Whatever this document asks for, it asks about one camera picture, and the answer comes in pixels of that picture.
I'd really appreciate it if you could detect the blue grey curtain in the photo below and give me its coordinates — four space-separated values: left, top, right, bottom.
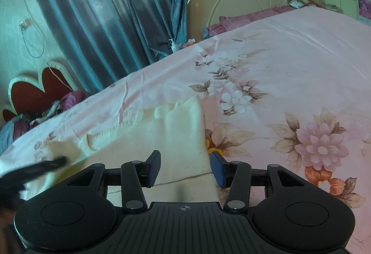
37 0 187 93

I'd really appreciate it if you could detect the white hanging cable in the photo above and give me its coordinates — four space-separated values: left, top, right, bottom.
17 0 73 92

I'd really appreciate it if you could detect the pink floral bed sheet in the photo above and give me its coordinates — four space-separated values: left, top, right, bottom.
8 7 370 253

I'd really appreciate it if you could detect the patterned item by headboard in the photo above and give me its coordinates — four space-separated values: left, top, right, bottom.
287 0 322 9

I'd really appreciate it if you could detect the orange small container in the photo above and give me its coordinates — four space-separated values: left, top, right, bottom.
185 39 196 48

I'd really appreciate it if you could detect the purple pink pillow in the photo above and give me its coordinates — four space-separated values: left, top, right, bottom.
202 6 294 39

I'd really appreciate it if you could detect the white lotion bottle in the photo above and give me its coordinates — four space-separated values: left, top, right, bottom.
169 39 180 53

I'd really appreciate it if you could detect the red heart shaped headboard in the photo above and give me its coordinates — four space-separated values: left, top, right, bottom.
1 61 79 122

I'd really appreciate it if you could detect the pile of clothes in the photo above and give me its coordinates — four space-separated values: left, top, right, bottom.
1 91 87 155

